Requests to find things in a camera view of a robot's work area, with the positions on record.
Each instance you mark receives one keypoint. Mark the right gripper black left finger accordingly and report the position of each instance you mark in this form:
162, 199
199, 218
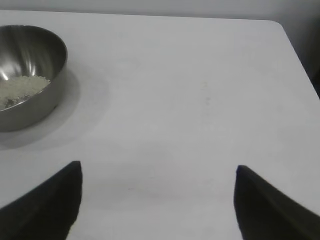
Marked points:
42, 212

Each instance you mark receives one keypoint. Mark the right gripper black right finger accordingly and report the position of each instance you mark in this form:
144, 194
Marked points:
270, 215

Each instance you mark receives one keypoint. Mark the white rice grains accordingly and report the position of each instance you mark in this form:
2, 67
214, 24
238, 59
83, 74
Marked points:
22, 85

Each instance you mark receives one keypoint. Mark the stainless steel mixing bowl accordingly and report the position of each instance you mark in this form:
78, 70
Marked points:
37, 50

